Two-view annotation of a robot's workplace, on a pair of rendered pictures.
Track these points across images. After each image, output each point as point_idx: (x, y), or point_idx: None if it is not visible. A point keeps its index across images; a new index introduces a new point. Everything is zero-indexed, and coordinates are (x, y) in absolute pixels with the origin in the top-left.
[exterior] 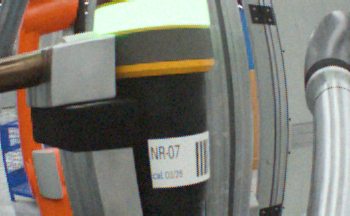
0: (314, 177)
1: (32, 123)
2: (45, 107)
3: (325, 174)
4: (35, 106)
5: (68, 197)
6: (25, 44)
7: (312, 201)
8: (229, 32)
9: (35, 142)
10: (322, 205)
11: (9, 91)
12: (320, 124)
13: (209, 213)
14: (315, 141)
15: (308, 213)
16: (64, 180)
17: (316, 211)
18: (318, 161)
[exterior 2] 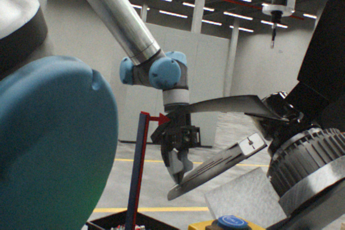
0: None
1: None
2: None
3: (127, 0)
4: None
5: None
6: None
7: (131, 12)
8: None
9: None
10: (138, 15)
11: None
12: None
13: None
14: None
15: (132, 17)
16: None
17: (138, 17)
18: None
